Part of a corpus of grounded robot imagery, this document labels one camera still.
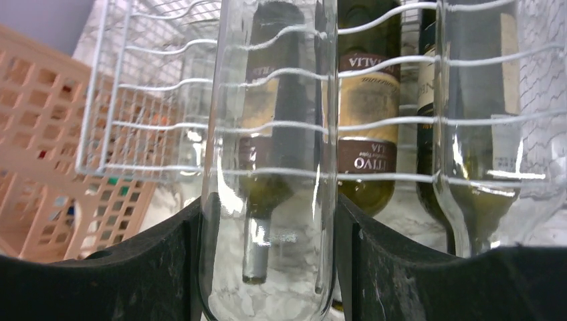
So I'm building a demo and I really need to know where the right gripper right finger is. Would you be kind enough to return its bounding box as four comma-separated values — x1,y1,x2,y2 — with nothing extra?
334,196,566,320

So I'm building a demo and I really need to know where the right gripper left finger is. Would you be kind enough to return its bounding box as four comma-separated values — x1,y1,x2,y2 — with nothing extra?
1,193,220,320

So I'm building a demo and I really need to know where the dark green wine bottle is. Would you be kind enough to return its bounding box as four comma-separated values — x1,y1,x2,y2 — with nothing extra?
416,9,455,255

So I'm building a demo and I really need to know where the clear bottle silver cap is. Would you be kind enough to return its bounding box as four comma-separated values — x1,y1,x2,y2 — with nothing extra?
199,1,338,320

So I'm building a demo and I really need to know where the green wine bottle brown label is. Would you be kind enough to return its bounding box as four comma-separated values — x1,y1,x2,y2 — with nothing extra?
239,1,313,285

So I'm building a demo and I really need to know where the clear glass bottle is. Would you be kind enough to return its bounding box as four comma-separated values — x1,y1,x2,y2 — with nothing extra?
434,1,566,257
178,44,216,177

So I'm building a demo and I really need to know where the green wine bottle white label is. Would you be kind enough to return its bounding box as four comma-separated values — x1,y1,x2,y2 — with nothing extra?
337,0,402,216

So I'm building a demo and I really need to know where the orange plastic file organizer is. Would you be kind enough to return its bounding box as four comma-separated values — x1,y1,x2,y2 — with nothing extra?
1,26,155,263

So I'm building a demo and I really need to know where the white wire wine rack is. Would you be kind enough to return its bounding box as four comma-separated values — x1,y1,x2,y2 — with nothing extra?
75,1,566,194

